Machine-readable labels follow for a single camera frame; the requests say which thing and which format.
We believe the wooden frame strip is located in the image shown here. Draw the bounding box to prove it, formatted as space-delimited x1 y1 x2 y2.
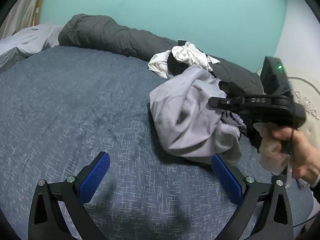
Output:
33 0 43 25

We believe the striped beige curtain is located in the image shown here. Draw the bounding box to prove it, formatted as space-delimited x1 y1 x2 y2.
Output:
1 0 40 39

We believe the black garment in pile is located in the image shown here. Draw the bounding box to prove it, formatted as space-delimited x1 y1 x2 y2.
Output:
167 51 189 76

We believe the light grey zip jacket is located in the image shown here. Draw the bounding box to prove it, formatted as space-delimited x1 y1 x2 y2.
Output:
149 65 245 166

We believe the white tissue in hand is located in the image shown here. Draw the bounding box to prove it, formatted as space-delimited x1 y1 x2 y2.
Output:
253 122 292 188

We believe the cream tufted headboard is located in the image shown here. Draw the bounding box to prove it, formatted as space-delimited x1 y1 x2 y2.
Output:
275 67 319 148

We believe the dark grey rolled duvet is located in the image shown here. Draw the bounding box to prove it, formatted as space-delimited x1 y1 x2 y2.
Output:
58 14 263 94

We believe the blue patterned bed cover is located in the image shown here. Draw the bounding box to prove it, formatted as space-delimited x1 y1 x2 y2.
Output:
1 46 236 239

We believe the light grey bed sheet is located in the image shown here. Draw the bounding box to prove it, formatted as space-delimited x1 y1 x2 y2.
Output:
0 23 63 73

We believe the white crumpled garment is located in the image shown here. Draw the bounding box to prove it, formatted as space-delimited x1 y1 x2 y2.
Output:
148 42 220 79

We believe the person's right hand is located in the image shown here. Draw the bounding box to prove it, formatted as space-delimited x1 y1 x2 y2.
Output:
272 127 319 185

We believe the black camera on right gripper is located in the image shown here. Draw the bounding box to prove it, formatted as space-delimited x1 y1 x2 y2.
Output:
260 56 293 98

